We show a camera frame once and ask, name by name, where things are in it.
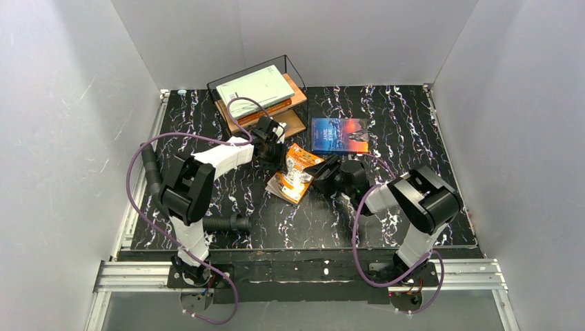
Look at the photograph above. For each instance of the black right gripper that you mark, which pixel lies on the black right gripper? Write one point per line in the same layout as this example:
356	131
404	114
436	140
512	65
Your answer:
329	171

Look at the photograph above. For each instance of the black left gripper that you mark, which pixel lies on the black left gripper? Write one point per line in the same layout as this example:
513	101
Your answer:
270	149

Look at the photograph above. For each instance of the orange green treehouse book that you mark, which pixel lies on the orange green treehouse book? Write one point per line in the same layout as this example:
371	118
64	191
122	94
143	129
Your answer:
273	110

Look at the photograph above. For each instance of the orange small treehouse book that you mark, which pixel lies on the orange small treehouse book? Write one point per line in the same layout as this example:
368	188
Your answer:
293	185

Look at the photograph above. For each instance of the blue Jane Eyre book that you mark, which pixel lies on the blue Jane Eyre book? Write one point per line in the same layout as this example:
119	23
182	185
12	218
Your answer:
339	136

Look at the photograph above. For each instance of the pale green file folder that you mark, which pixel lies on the pale green file folder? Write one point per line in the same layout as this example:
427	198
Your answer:
266	86

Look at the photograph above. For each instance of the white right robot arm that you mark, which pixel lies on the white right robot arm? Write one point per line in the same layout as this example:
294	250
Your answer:
428	202

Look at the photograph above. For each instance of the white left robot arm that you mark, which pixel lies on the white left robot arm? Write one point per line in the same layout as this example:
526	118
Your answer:
184	193

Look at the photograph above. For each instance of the wooden two-tier shelf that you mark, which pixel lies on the wooden two-tier shelf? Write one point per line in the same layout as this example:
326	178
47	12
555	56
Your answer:
295	118

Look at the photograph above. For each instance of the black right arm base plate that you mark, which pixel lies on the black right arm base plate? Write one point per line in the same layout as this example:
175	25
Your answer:
409	286

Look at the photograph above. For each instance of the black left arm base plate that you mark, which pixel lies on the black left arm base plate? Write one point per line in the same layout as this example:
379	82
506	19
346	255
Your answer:
178	279

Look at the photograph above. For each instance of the aluminium table frame rail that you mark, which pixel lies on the aluminium table frame rail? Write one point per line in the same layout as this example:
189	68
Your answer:
114	275

